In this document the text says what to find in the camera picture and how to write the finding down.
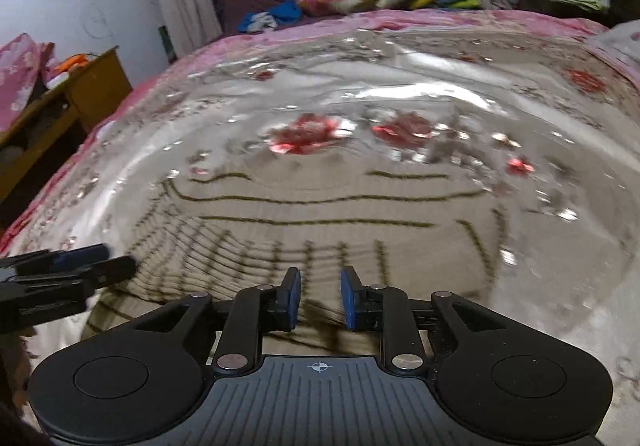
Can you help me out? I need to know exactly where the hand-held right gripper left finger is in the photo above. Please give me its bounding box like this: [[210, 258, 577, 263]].
[[131, 267, 302, 373]]

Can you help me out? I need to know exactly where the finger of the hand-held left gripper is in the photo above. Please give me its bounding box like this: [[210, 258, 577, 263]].
[[0, 255, 138, 297], [0, 243, 112, 277]]

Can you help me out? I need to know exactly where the white floral pillow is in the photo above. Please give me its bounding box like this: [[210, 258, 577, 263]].
[[584, 18, 640, 89]]

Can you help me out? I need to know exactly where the pink floral blanket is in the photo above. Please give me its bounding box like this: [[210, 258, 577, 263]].
[[0, 8, 616, 247]]

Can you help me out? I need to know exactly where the dark upright object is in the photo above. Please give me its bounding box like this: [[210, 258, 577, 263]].
[[157, 24, 177, 62]]

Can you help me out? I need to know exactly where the wooden nightstand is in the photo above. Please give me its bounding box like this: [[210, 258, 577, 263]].
[[0, 46, 134, 229]]

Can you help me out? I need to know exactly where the blue crumpled cloth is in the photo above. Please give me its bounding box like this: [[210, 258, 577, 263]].
[[237, 0, 304, 34]]

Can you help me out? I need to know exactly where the pink patterned cloth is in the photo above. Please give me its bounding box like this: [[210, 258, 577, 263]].
[[0, 32, 57, 133]]

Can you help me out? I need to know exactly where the silver floral bedspread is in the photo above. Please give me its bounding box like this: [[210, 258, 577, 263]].
[[0, 20, 640, 446]]

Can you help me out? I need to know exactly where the beige striped knit sweater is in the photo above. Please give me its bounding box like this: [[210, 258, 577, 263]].
[[82, 168, 506, 367]]

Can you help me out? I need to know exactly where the person's left forearm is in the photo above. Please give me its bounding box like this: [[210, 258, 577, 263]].
[[0, 332, 38, 432]]

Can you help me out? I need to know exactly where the orange item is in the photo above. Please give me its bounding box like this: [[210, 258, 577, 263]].
[[54, 52, 99, 75]]

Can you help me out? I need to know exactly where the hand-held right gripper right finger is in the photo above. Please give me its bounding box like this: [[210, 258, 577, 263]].
[[340, 266, 511, 373]]

